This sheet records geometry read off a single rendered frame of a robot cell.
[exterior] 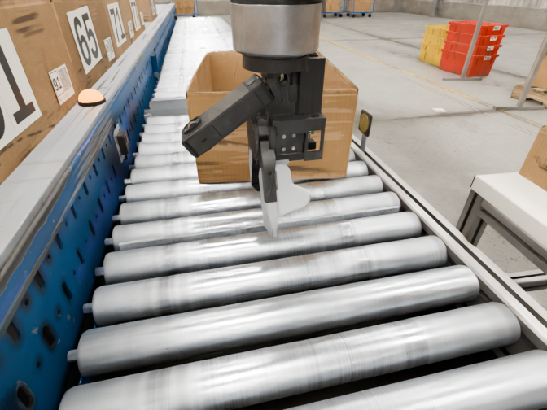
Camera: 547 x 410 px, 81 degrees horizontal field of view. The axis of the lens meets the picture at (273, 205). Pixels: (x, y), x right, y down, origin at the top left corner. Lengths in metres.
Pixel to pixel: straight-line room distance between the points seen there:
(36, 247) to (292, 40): 0.31
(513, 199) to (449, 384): 0.41
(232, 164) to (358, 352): 0.39
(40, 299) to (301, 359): 0.29
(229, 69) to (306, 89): 0.59
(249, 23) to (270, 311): 0.30
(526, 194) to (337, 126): 0.37
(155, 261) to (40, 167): 0.18
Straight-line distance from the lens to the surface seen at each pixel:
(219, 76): 0.96
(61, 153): 0.49
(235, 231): 0.52
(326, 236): 0.51
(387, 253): 0.49
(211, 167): 0.62
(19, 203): 0.40
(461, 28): 5.63
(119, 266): 0.50
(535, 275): 1.11
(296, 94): 0.38
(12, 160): 0.49
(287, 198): 0.39
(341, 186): 0.63
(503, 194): 0.72
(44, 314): 0.45
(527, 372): 0.44
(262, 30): 0.33
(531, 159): 0.80
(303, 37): 0.34
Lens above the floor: 1.07
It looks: 34 degrees down
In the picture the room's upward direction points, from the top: straight up
